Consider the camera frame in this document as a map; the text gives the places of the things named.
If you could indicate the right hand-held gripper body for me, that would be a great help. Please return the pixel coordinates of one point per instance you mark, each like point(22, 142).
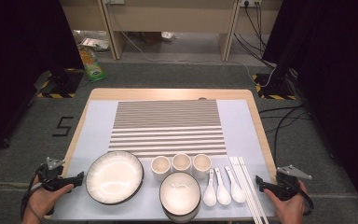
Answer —
point(287, 188)

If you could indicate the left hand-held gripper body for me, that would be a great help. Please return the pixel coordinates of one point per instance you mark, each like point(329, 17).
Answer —
point(52, 179)

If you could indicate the row of white chopsticks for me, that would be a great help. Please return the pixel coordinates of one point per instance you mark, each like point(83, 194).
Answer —
point(247, 186)

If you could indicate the white plate black rim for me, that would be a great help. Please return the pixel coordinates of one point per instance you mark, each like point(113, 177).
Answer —
point(115, 177)

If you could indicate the white ceramic cup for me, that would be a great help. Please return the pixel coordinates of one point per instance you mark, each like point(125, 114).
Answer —
point(181, 161)
point(202, 163)
point(160, 165)

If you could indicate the person's right hand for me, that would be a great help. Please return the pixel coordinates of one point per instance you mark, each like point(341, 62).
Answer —
point(289, 210)

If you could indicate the person's left hand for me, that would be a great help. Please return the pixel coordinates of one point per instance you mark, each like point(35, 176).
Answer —
point(42, 202)

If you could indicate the light blue table mat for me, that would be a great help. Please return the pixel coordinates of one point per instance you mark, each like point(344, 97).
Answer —
point(99, 124)

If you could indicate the black stand base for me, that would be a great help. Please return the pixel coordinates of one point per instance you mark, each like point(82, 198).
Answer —
point(63, 82)
point(272, 82)

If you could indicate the black curtain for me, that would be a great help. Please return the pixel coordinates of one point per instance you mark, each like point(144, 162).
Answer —
point(18, 62)
point(338, 93)

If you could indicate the striped placemat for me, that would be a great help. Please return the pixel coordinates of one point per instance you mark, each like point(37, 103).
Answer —
point(167, 115)

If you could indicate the green snack bag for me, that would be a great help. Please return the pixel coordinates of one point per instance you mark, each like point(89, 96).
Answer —
point(92, 67)

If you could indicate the white paper clutter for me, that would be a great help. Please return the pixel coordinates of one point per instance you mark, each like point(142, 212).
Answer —
point(90, 42)

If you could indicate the white crumpled object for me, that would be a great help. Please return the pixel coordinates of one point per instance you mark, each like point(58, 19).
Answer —
point(167, 35)

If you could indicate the white wall socket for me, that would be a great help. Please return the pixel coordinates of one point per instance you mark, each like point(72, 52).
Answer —
point(250, 2)

